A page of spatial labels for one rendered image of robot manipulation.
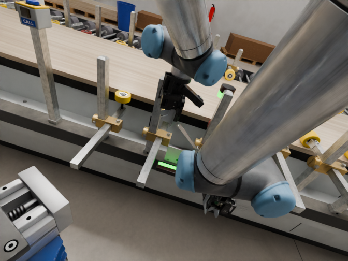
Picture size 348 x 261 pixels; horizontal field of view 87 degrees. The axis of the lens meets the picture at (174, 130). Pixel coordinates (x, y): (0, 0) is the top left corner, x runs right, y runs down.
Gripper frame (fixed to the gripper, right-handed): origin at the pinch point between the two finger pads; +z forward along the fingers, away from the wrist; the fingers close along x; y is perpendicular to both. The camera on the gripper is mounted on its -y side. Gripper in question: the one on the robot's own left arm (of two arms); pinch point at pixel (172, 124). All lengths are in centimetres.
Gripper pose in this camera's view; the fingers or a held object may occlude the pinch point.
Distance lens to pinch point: 72.0
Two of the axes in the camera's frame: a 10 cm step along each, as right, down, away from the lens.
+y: -9.5, -1.0, -2.8
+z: -2.6, 7.6, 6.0
